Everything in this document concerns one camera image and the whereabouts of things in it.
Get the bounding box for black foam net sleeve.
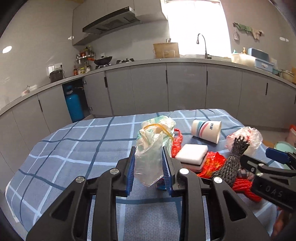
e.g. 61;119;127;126
212;136;249;187

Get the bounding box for clear plastic bag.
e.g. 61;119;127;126
226;126;263;156

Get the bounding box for striped paper cup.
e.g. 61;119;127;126
191;120;222;144

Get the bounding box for white black sponge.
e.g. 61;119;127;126
175;144;208;172

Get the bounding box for red plastic bag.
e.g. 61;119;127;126
171;128;183;158

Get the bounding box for white green plastic bag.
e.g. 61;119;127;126
134;115;176;187

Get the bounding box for grey patterned cloth rag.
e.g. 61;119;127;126
237;168;254;181

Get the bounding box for red orange foil wrapper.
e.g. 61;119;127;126
197;152;226;179

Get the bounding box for kitchen faucet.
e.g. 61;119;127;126
196;33;212;59

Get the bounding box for person right hand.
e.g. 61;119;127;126
271;207;291;240

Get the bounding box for mint enamel basin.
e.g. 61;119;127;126
273;141;296;170

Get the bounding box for pink bucket red bag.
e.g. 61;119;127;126
286;125;296;147

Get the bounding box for blue plaid tablecloth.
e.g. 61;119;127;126
4;108;285;241

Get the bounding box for grey lower cabinets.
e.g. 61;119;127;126
1;59;295;190

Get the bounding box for metal bowl on counter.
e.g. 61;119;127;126
281;70;295;82

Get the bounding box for blue dish rack box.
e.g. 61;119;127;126
247;48;274;72

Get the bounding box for white plastic container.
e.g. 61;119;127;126
231;53;255;67

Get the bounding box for blue gas cylinder under counter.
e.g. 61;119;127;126
64;85;84;122

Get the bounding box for hanging green cloth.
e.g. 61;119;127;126
233;23;252;34

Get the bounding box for wooden cutting board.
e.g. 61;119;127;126
153;43;180;59

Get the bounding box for rice cooker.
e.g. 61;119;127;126
49;69;64;83

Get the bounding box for spice rack with bottles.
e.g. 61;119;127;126
73;45;95;75

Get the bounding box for black wok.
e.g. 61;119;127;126
87;56;112;66

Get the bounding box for range hood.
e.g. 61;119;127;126
82;6;140;36

